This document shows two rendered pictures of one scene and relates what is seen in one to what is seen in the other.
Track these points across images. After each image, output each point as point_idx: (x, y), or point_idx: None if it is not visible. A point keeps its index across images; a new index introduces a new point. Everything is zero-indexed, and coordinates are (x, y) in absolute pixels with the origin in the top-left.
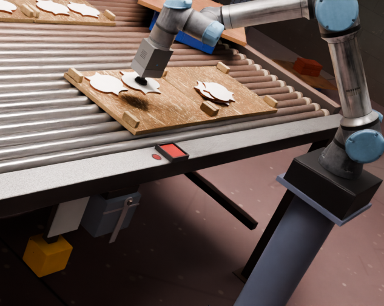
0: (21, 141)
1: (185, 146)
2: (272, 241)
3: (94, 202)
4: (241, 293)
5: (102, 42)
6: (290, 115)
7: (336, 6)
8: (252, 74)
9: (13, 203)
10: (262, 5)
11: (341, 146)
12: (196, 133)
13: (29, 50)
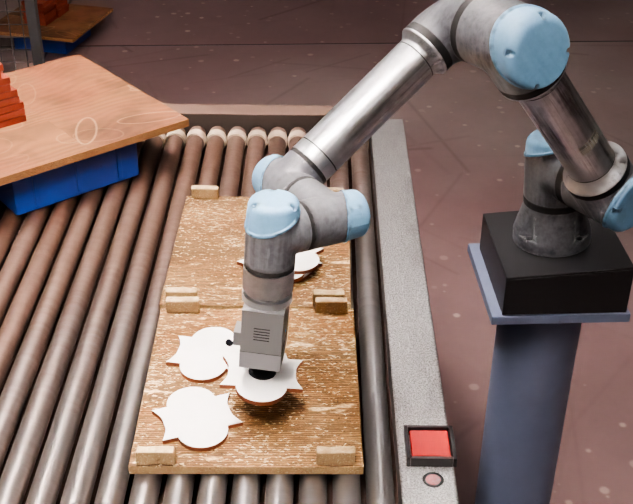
0: None
1: (411, 411)
2: (509, 396)
3: None
4: (490, 487)
5: (23, 322)
6: (361, 189)
7: (537, 47)
8: (218, 155)
9: None
10: (369, 105)
11: (557, 211)
12: (379, 367)
13: (9, 476)
